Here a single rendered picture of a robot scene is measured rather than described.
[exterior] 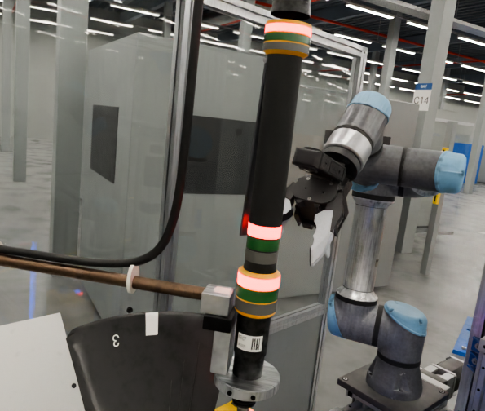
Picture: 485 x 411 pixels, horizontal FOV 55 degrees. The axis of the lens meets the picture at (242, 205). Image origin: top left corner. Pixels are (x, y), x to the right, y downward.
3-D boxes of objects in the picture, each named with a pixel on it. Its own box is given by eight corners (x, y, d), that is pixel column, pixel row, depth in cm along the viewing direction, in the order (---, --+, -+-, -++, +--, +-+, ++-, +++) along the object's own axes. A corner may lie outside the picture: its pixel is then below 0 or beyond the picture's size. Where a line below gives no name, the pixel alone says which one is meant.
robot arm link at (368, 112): (393, 126, 87) (396, 90, 80) (372, 167, 82) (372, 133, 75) (353, 117, 90) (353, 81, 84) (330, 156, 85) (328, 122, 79)
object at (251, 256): (241, 262, 46) (243, 249, 46) (247, 253, 49) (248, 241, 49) (275, 267, 45) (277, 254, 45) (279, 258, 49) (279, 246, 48)
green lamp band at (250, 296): (231, 299, 46) (233, 287, 46) (240, 285, 50) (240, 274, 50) (275, 307, 45) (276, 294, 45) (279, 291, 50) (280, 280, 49)
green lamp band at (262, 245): (243, 249, 46) (244, 236, 45) (249, 240, 49) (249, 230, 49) (277, 254, 45) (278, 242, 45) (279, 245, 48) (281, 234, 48)
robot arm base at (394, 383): (384, 365, 141) (390, 335, 139) (431, 390, 130) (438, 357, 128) (354, 380, 131) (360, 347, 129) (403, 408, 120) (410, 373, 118)
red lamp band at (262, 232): (244, 236, 45) (246, 224, 45) (249, 229, 49) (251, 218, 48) (279, 241, 45) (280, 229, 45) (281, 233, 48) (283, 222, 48)
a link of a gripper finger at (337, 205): (343, 237, 67) (344, 191, 72) (341, 231, 66) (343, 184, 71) (310, 238, 69) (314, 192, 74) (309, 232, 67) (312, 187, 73)
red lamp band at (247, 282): (233, 287, 46) (234, 275, 46) (240, 273, 50) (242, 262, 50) (276, 293, 45) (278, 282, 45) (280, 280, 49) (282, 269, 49)
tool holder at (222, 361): (187, 391, 47) (196, 299, 45) (205, 357, 54) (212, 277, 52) (275, 408, 46) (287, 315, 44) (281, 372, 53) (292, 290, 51)
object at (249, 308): (231, 311, 46) (231, 300, 46) (238, 296, 51) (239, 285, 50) (273, 319, 46) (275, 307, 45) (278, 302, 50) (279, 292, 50)
